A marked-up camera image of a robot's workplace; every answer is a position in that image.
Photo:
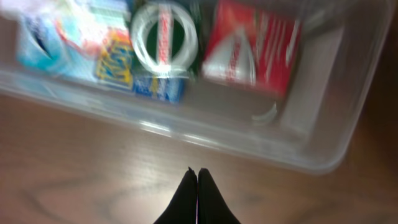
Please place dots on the dark green small box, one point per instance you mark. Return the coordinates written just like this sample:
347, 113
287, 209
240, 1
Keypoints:
165, 36

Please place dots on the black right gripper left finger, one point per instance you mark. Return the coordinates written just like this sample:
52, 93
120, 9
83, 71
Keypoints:
182, 209

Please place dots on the red white medicine box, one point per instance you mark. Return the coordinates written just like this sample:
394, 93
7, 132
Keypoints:
251, 47

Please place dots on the white Panadol box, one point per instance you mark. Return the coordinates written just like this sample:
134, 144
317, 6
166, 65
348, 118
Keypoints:
81, 25

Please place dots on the clear plastic container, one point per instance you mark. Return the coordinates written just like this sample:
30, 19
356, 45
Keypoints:
308, 129

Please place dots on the blue toothpaste box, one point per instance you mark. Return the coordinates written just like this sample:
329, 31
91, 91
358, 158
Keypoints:
112, 67

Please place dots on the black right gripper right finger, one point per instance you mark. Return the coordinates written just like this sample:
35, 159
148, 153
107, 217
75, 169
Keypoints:
212, 208

